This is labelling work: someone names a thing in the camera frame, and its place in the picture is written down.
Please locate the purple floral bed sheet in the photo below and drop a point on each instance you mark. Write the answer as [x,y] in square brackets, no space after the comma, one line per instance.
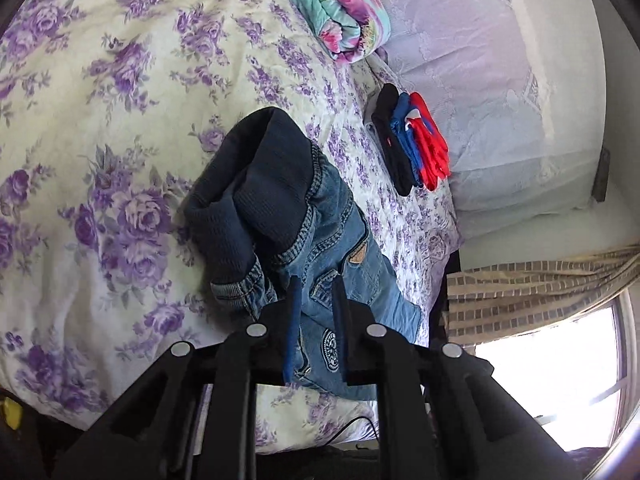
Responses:
[125,160]

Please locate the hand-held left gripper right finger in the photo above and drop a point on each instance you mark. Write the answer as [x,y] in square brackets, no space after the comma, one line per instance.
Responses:
[339,330]

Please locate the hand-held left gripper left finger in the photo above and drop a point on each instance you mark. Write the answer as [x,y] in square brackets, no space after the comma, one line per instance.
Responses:
[292,330]

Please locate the teal pink floral folded quilt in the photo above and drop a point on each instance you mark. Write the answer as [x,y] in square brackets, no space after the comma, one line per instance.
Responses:
[340,5]

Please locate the black folded garment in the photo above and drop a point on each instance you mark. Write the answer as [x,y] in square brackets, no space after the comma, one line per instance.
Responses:
[395,145]

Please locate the red folded garment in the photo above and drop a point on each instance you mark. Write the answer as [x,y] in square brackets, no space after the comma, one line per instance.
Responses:
[429,140]

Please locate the bright window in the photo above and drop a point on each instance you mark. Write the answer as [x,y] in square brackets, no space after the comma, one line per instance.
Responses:
[565,380]

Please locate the blue folded garment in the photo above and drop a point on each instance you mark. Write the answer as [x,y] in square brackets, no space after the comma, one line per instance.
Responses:
[404,132]

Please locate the blue denim pants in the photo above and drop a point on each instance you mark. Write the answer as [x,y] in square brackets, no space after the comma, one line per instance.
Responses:
[300,220]

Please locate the yellow object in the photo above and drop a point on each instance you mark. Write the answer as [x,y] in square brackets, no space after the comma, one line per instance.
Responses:
[11,410]

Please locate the beige checked curtain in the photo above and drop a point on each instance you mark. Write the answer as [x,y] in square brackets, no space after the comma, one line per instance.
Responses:
[530,300]

